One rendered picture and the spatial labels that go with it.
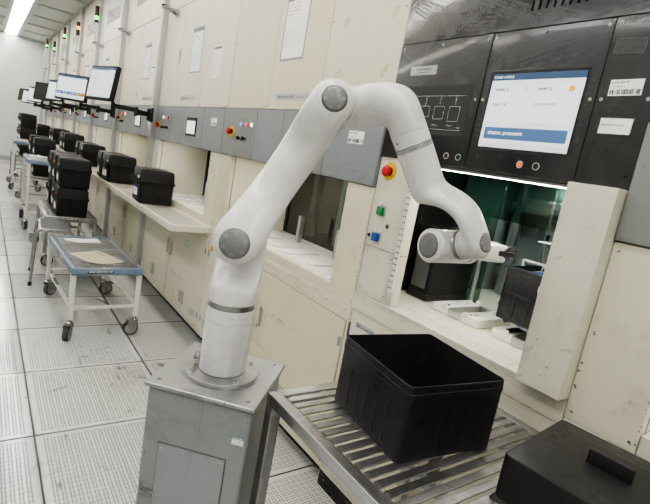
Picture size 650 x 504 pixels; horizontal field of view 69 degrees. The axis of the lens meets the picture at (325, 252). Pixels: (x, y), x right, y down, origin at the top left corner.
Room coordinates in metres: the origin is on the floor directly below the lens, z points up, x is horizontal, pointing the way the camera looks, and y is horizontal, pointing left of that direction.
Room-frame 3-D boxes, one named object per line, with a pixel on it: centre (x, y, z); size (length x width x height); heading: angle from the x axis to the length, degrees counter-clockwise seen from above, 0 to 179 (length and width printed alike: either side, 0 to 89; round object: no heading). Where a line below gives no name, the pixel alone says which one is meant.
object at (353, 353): (1.08, -0.27, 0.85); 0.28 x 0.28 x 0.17; 29
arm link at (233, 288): (1.20, 0.21, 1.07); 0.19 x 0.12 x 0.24; 3
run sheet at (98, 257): (3.07, 1.49, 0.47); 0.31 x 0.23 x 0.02; 58
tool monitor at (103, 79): (4.01, 1.85, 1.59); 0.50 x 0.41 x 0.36; 127
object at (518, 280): (1.54, -0.75, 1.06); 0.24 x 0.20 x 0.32; 37
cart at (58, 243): (3.22, 1.57, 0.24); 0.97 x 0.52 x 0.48; 39
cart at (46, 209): (4.58, 2.57, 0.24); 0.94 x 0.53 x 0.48; 36
